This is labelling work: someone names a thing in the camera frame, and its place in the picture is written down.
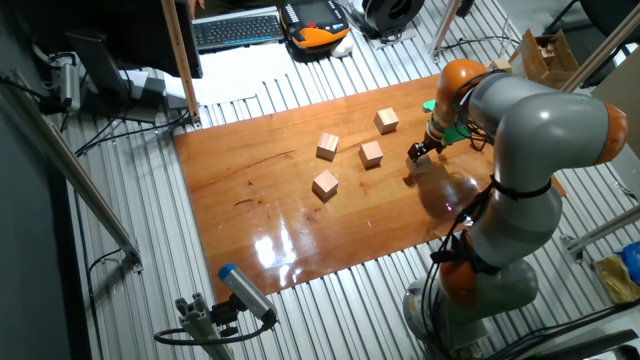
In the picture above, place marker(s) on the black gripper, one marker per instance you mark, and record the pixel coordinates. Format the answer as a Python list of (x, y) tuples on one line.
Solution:
[(433, 146)]

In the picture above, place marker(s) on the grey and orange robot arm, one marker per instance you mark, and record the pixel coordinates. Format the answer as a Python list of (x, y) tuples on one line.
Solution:
[(550, 130)]

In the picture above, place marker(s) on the bare person hand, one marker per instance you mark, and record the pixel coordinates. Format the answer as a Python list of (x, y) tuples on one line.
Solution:
[(195, 7)]

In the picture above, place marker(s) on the small stacked wood pieces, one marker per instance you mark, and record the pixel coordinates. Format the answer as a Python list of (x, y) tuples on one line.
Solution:
[(500, 65)]

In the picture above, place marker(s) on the white computer mouse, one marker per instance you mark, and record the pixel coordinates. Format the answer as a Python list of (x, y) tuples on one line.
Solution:
[(344, 47)]

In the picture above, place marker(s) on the open cardboard box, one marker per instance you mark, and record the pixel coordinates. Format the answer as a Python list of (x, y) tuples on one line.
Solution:
[(532, 60)]

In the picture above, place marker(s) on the black round spool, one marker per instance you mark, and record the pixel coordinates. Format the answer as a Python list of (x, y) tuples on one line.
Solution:
[(385, 17)]

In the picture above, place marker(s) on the glossy brown wooden board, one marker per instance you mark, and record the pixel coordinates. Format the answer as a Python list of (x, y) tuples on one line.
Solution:
[(280, 215)]

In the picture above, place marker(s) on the orange and black teach pendant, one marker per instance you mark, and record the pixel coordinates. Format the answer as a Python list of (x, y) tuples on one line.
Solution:
[(315, 35)]

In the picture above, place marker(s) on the aluminium profile bar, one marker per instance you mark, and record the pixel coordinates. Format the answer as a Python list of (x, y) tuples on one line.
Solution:
[(605, 47), (600, 232)]

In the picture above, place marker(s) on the grey board panel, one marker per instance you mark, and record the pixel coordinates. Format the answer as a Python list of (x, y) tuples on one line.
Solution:
[(620, 95)]

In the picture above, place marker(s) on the white paper sheets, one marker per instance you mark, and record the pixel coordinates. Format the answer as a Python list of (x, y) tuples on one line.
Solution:
[(235, 75)]

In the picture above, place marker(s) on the black computer keyboard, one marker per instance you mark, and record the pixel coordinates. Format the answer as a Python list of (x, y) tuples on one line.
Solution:
[(235, 31)]

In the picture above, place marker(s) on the yellow plastic bag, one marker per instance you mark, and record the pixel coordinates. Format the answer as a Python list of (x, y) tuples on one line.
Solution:
[(617, 280)]

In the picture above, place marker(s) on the black office chair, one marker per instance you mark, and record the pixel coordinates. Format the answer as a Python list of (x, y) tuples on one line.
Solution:
[(610, 12)]

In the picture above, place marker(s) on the blue plastic bag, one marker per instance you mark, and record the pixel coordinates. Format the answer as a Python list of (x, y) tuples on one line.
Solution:
[(634, 260)]

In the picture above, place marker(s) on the grey box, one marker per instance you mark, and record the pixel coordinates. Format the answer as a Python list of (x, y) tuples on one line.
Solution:
[(150, 92)]

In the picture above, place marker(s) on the black computer monitor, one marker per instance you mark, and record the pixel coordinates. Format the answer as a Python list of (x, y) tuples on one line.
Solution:
[(140, 35)]

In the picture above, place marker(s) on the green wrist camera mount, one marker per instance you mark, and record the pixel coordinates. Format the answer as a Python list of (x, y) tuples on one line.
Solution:
[(455, 134)]

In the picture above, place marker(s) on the aluminium profile post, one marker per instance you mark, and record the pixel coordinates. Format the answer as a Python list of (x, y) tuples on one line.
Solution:
[(445, 25)]

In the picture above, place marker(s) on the silver camera with blue cap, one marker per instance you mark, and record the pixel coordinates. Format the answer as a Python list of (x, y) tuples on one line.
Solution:
[(245, 292)]

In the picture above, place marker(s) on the black camera clamp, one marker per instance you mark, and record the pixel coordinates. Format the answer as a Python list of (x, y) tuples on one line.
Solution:
[(225, 315)]

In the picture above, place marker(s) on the wood coloured upright post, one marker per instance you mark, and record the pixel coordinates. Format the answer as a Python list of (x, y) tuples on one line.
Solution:
[(180, 60)]

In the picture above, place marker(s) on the aluminium profile camera stand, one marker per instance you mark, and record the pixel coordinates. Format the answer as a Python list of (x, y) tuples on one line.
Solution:
[(200, 325)]

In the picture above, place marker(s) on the aluminium frame beam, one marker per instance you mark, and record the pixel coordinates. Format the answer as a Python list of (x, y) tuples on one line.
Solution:
[(75, 175)]

